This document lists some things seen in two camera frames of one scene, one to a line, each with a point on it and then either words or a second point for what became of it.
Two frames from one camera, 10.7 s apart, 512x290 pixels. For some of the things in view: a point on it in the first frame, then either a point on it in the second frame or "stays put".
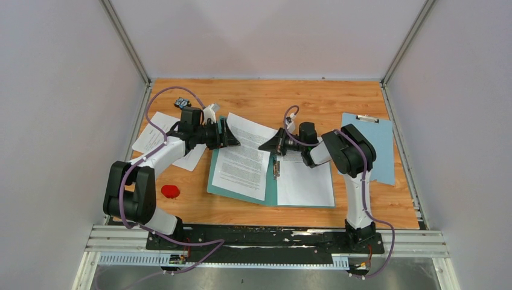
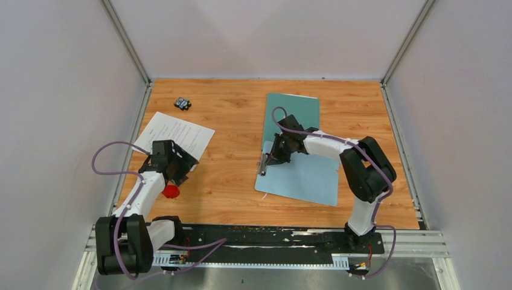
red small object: (170, 191) stays put
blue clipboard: (378, 132) → (307, 177)
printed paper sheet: (299, 185) → (300, 96)
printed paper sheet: (152, 139) stays put
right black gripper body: (288, 143) stays put
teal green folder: (272, 196) → (305, 111)
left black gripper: (226, 139) → (187, 161)
